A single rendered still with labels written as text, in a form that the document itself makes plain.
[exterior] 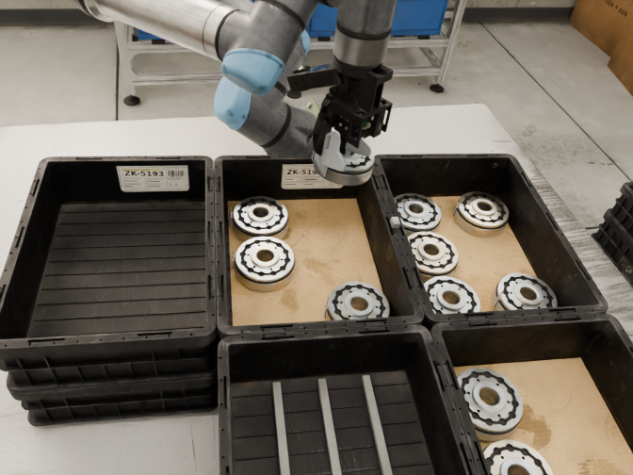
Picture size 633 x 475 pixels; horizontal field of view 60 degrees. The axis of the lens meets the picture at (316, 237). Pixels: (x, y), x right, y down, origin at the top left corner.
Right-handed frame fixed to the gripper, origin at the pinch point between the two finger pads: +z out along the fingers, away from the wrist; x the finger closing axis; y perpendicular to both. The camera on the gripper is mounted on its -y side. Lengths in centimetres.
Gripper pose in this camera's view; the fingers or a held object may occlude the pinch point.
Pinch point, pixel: (331, 162)
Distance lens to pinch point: 94.4
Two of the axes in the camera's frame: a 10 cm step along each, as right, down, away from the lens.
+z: -1.0, 7.0, 7.1
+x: 6.9, -4.6, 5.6
